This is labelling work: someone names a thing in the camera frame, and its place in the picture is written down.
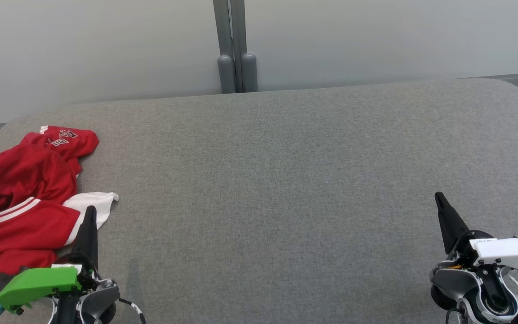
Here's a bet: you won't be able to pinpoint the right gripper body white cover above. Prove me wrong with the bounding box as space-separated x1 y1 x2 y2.
449 230 518 271

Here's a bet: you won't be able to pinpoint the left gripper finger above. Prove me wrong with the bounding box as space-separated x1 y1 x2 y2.
71 206 98 270

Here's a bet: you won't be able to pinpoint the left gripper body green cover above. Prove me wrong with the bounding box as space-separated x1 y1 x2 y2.
0 254 100 315

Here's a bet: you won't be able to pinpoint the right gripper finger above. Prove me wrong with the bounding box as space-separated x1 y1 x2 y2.
435 192 470 255

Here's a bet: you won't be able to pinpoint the red shirt with white sleeves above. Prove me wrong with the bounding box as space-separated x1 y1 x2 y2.
0 192 119 294

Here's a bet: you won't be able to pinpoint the red shorts with white trim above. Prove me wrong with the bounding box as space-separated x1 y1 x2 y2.
0 126 99 221

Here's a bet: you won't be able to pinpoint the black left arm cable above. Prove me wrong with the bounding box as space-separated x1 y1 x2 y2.
120 297 147 324

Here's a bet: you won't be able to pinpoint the grey double partition post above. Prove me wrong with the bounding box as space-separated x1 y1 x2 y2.
213 0 258 94

